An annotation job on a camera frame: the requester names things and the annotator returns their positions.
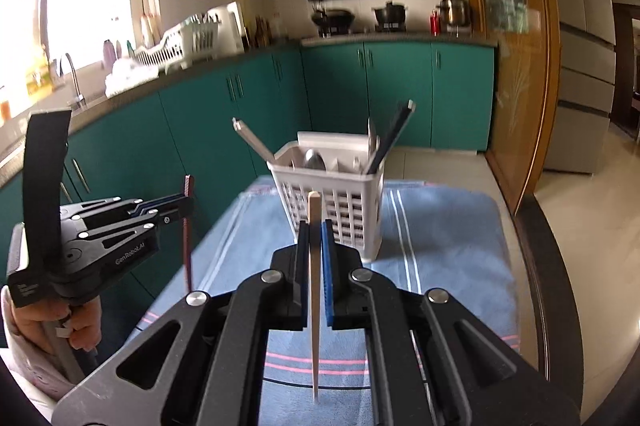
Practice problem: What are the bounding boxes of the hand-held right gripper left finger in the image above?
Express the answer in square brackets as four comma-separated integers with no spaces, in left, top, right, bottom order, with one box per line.
[55,221,311,426]

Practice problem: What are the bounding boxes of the white dish rack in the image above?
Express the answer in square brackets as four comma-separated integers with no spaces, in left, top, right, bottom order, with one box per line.
[134,13,224,70]

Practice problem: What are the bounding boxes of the blue striped towel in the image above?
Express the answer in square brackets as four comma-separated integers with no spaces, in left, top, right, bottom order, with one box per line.
[132,176,522,426]

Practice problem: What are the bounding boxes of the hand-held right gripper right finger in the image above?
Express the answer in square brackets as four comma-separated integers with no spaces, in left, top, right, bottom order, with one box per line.
[321,220,584,426]

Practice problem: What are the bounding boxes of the white chopstick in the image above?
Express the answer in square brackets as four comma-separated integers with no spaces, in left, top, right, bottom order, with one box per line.
[307,191,323,405]
[231,117,276,160]

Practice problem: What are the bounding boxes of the black wok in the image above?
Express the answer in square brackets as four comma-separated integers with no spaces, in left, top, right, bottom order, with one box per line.
[311,3,357,38]

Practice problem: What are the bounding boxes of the row of brown condiment bottles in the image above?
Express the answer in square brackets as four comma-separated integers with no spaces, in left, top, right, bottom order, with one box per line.
[245,13,289,50]

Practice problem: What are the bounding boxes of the black chopstick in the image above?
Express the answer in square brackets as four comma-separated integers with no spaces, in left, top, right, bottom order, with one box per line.
[365,100,417,175]

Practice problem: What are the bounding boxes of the stainless steel kettle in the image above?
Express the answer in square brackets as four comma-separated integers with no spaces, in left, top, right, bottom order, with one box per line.
[436,0,474,30]

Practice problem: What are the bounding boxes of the white lattice utensil holder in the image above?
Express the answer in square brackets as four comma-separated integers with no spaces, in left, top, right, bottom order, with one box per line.
[266,131,386,263]

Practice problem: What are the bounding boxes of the dark red chopstick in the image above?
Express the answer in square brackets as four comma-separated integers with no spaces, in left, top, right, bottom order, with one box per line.
[183,175,195,293]

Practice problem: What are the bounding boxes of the green base cabinets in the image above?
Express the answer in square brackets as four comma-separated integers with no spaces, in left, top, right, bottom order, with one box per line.
[0,41,497,347]

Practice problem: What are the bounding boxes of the person's left hand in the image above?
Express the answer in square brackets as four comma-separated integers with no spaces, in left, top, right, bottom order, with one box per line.
[11,297,103,353]

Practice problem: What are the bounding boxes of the person's left forearm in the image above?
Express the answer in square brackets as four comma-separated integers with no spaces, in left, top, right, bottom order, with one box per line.
[0,286,76,409]

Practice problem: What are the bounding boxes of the yellow bottle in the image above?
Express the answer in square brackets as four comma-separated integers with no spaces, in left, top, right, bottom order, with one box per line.
[25,51,52,95]

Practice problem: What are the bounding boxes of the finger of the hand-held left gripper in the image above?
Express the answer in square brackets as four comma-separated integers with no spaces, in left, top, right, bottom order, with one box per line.
[75,207,195,243]
[61,194,195,223]

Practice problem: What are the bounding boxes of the white cloth bundle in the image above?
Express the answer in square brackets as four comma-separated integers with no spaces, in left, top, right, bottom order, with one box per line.
[104,56,162,98]

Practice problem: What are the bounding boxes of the silver refrigerator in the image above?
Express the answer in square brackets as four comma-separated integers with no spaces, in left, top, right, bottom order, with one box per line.
[542,0,619,178]

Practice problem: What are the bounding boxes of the white countertop appliance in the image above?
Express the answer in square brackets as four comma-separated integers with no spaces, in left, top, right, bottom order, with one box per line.
[207,2,246,56]

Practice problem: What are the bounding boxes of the black cooking pot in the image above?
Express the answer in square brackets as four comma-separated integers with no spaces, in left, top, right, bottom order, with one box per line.
[372,1,409,32]

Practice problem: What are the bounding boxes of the wooden sliding door frame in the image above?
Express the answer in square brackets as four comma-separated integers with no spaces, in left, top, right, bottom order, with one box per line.
[457,0,564,213]

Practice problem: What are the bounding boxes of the chrome sink faucet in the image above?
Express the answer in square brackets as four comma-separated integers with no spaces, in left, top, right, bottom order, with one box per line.
[63,52,89,110]

